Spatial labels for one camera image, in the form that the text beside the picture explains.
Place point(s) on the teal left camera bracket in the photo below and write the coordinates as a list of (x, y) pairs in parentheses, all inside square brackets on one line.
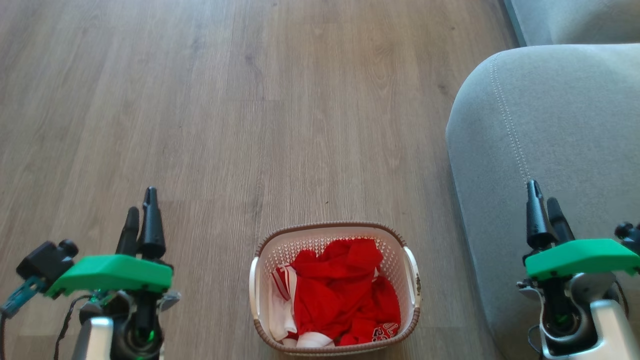
[(22, 296)]

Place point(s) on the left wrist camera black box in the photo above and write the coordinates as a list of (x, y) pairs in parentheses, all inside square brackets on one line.
[(46, 261)]

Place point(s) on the grey fabric sofa seat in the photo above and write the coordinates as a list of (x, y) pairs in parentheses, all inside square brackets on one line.
[(575, 20)]

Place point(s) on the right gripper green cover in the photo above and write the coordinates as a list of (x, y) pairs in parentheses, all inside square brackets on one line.
[(580, 257)]

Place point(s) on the white red-striped clothing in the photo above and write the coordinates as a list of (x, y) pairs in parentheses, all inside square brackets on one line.
[(280, 310)]

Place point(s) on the grey fabric sofa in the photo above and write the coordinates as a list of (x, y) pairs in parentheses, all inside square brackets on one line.
[(550, 150)]

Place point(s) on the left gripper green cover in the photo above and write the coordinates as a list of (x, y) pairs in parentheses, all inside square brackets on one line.
[(112, 272)]

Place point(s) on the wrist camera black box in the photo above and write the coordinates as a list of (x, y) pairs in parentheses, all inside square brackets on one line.
[(629, 234), (46, 261)]

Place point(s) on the red clothing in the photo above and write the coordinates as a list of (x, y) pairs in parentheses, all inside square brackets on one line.
[(340, 290)]

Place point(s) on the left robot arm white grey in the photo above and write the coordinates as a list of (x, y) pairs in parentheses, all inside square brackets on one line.
[(95, 340)]

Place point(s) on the white brown plastic laundry basket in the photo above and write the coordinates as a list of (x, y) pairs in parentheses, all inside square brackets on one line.
[(400, 252)]

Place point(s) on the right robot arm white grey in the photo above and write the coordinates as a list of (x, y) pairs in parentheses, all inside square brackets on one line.
[(617, 332)]

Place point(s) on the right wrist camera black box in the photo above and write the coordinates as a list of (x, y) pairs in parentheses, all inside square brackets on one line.
[(629, 234)]

